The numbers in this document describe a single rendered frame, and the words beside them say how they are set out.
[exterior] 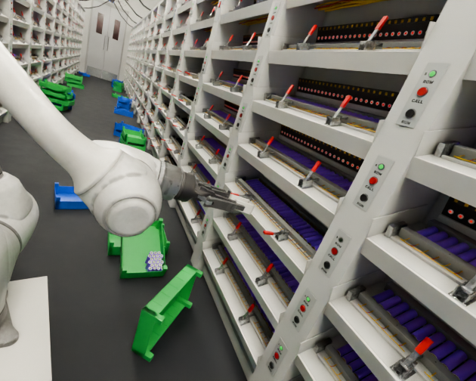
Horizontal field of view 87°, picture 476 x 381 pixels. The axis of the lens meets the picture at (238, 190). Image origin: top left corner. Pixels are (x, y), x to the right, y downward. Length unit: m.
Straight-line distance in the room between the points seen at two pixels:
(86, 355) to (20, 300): 0.31
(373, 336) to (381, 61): 0.62
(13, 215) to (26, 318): 0.26
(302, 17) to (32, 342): 1.33
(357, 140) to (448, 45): 0.23
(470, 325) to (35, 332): 0.89
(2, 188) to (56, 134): 0.40
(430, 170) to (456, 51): 0.22
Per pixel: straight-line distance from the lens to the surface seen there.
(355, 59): 0.79
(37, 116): 0.47
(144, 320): 0.99
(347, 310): 0.72
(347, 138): 0.70
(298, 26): 1.21
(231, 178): 1.19
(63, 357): 1.12
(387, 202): 0.62
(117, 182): 0.42
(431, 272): 0.62
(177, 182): 0.62
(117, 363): 1.10
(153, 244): 1.45
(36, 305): 0.91
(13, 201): 0.85
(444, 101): 0.62
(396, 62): 0.71
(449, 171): 0.58
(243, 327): 1.08
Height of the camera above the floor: 0.92
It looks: 20 degrees down
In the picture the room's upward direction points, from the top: 20 degrees clockwise
